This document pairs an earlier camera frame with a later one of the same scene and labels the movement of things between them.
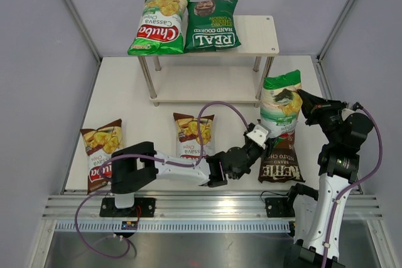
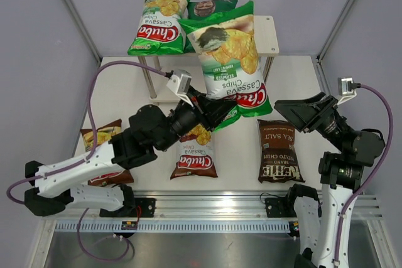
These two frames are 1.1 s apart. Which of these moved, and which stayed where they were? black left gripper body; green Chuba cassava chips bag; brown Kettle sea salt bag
Moved: black left gripper body
Stayed: brown Kettle sea salt bag; green Chuba cassava chips bag
